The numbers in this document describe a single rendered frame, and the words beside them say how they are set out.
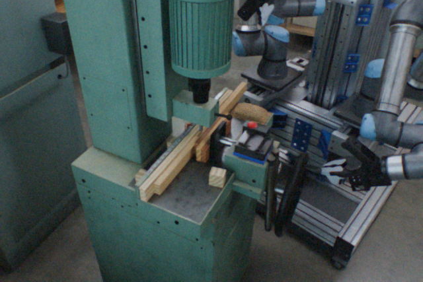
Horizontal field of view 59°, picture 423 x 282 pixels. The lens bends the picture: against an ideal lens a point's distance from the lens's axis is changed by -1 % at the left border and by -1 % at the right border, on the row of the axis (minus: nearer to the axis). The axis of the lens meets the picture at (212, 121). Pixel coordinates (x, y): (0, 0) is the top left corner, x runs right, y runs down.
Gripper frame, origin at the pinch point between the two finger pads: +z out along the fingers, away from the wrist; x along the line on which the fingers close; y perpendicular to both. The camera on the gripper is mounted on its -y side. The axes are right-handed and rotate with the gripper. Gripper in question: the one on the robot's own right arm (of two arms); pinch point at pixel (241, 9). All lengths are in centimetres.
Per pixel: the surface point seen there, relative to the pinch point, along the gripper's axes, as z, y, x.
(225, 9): 14.8, 4.9, -1.5
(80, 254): 26, -150, 20
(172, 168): 31, -36, 18
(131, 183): 32, -57, 12
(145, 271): 34, -94, 42
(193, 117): 15.7, -30.1, 12.0
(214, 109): 12.6, -24.4, 14.9
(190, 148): 20.9, -36.4, 18.0
